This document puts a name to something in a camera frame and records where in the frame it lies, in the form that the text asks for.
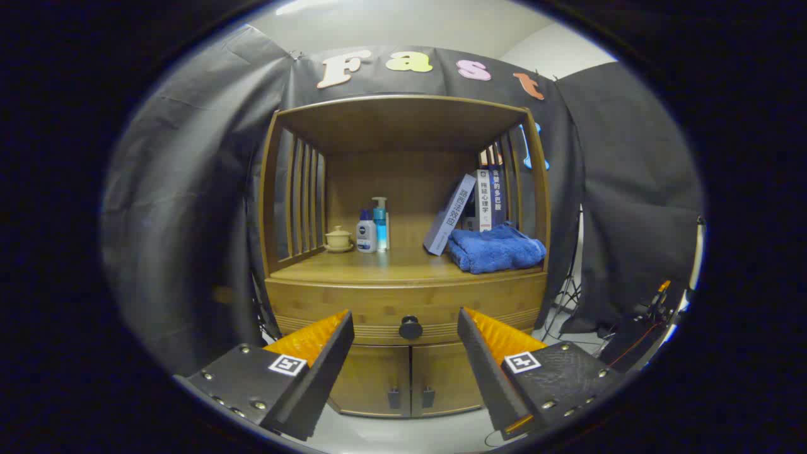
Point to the wooden cabinet door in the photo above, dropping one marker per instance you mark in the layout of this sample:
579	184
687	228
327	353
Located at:
378	378
441	378

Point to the beige lidded teacup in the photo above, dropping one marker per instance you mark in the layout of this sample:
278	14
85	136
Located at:
339	239

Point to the white pole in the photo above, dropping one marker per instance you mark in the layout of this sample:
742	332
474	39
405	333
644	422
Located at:
696	258

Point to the black tripod stand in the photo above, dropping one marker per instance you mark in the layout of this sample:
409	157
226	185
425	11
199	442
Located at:
570	293
260	302

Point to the grey book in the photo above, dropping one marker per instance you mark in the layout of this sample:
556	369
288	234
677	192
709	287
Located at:
449	217

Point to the blue-spined book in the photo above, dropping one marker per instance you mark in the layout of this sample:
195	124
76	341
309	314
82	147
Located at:
498	198

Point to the white and blue lotion bottle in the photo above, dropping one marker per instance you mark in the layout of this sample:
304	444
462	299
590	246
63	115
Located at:
366	236

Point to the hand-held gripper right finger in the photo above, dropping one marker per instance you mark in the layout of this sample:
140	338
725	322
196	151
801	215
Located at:
488	378

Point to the blue folded towel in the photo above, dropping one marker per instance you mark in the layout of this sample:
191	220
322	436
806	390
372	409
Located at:
495	252

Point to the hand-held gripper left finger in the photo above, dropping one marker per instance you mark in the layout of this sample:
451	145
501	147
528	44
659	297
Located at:
321	384

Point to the wooden cabinet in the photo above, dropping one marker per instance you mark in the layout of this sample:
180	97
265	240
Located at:
403	126

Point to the wooden drawer with black knob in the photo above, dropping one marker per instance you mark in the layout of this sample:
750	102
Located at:
353	302

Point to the black backdrop cloth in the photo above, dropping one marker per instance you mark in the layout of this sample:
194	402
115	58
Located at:
189	221

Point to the black device with orange tip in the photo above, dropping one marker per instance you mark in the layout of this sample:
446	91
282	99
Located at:
630	340

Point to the blue pump bottle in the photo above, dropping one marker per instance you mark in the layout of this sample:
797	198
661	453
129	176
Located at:
380	227

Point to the wooden countertop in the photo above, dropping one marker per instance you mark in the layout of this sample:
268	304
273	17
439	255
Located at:
391	268

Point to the white-spined book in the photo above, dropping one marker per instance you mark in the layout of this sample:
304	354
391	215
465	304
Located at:
484	202

